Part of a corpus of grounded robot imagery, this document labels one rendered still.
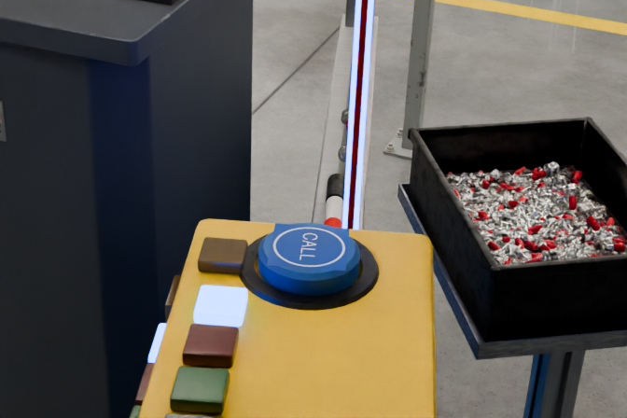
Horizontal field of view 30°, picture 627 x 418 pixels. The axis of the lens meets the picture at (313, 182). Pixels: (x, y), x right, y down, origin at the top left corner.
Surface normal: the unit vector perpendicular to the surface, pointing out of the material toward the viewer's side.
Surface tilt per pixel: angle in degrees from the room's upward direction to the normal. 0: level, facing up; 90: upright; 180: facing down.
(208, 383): 0
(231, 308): 0
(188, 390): 0
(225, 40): 90
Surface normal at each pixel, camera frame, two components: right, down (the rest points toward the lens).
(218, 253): 0.04, -0.87
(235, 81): 0.94, 0.20
